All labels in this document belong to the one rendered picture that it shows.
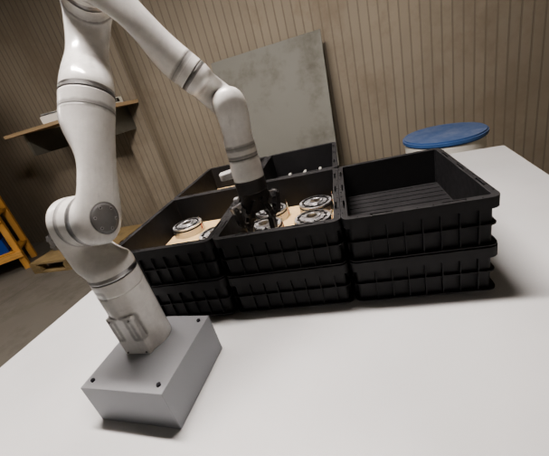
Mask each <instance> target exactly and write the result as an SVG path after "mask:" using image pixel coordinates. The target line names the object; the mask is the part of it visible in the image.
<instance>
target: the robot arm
mask: <svg viewBox="0 0 549 456"><path fill-rule="evenodd" d="M60 4H61V8H62V19H63V26H64V35H65V49H64V54H63V57H62V62H61V66H60V69H59V75H58V82H57V117H58V121H59V124H60V127H61V130H62V133H63V135H64V136H65V138H66V140H67V142H68V144H69V145H70V147H71V150H72V153H73V155H74V157H75V162H76V168H77V186H76V195H74V196H69V197H64V198H62V199H59V200H57V201H55V202H54V203H53V204H51V206H50V207H49V208H48V210H47V213H46V216H45V222H46V227H47V230H48V233H49V235H50V236H51V238H52V240H53V242H54V243H55V245H56V246H57V248H58V249H59V250H60V252H61V253H62V255H63V256H64V258H65V259H66V261H67V262H68V263H69V264H70V266H71V267H72V268H73V269H74V271H75V272H76V273H78V274H79V275H80V276H81V277H82V278H83V279H85V280H86V281H87V282H88V284H89V285H90V287H91V289H92V290H93V292H94V294H95V295H96V297H97V298H98V300H99V302H100V304H101V305H102V307H103V308H104V309H105V311H106V312H107V314H108V318H107V319H106V321H107V323H108V325H109V327H110V328H111V330H112V331H113V333H114V335H115V336H116V338H117V339H118V341H119V343H120V344H121V345H122V347H123V348H124V350H125V351H126V353H127V354H151V353H152V352H153V350H154V349H155V348H156V347H158V346H160V345H161V344H162V343H163V342H164V341H165V340H166V339H167V337H168V336H169V334H170V332H171V325H170V323H169V321H168V319H167V317H166V315H165V313H164V311H163V310H162V308H161V306H160V304H159V303H158V301H157V299H156V296H155V294H154V292H153V291H152V290H151V288H150V286H149V284H148V282H147V279H146V277H145V275H144V274H143V272H142V270H141V269H140V267H139V265H138V263H137V260H136V259H135V257H134V255H133V253H132V252H131V251H130V250H129V249H127V248H124V247H122V246H120V245H118V244H116V243H114V242H113V240H114V239H115V238H116V237H117V236H118V233H119V231H120V227H121V222H122V212H121V202H120V195H119V188H118V173H117V158H116V95H115V86H114V81H113V75H112V71H111V67H110V63H109V40H110V32H111V25H112V20H115V21H116V22H117V23H118V24H120V25H121V26H122V27H123V28H124V29H125V30H126V31H127V32H128V33H129V34H130V35H131V36H132V37H133V39H134V40H135V41H136V42H137V43H138V45H139V46H140V47H141V48H142V50H143V51H144V52H145V54H146V55H147V56H148V58H149V59H150V60H151V61H152V63H154V64H155V66H156V67H157V68H158V69H159V70H160V71H161V72H162V73H164V75H165V76H166V77H167V78H169V79H170V80H171V81H173V82H174V83H175V84H177V85H178V86H179V87H181V88H182V89H183V90H185V91H186V92H188V93H189V94H191V95H193V96H195V97H196V98H197V99H198V100H200V101H201V102H202V103H203V104H204V106H206V107H207V108H208V109H209V110H210V111H212V112H213V113H214V114H215V115H216V117H217V119H218V122H219V125H220V128H221V131H222V135H223V142H224V146H225V150H226V153H227V157H228V159H229V163H230V169H229V170H226V171H223V172H221V173H220V174H219V177H220V179H221V181H227V180H231V179H233V181H234V184H235V187H236V190H237V194H238V196H239V203H238V204H237V205H235V206H234V207H233V206H231V207H230V211H231V213H232V216H233V217H234V219H235V221H236V223H237V224H238V226H239V227H241V228H243V229H246V228H247V230H248V232H255V231H256V229H255V227H253V226H254V219H255V217H256V213H258V212H259V211H262V210H264V211H265V213H266V214H267V215H268V216H269V217H268V220H269V223H270V229H272V228H277V227H278V224H277V220H276V214H277V213H279V212H280V211H281V208H280V195H279V189H274V188H271V189H270V190H268V188H267V183H266V179H265V175H264V172H263V168H262V164H261V161H260V158H259V155H258V152H257V148H256V145H255V141H254V138H253V135H252V133H251V123H250V116H249V111H248V107H247V103H246V100H245V98H244V96H243V94H242V93H241V91H240V90H238V89H237V88H235V87H233V86H229V85H227V84H226V83H225V82H224V81H222V80H221V79H220V78H219V77H217V76H216V75H215V74H214V73H213V72H212V71H211V69H210V68H209V67H208V66H207V65H206V64H205V63H204V62H203V61H201V59H199V58H198V57H197V56H196V55H195V54H193V53H192V52H191V51H190V50H188V49H187V48H186V47H185V46H184V45H182V44H181V43H180V42H179V41H178V40H176V38H175V37H174V36H173V35H172V34H171V33H170V32H168V31H167V29H166V28H165V27H164V26H162V24H161V23H159V22H158V21H157V19H156V18H155V17H154V16H153V15H152V14H151V13H149V12H148V10H147V9H146V8H145V7H144V6H143V5H142V4H141V3H140V2H139V1H138V0H60ZM269 197H271V205H270V204H269V202H268V201H269ZM241 208H244V209H245V212H244V216H245V221H244V219H243V217H242V216H241Z"/></svg>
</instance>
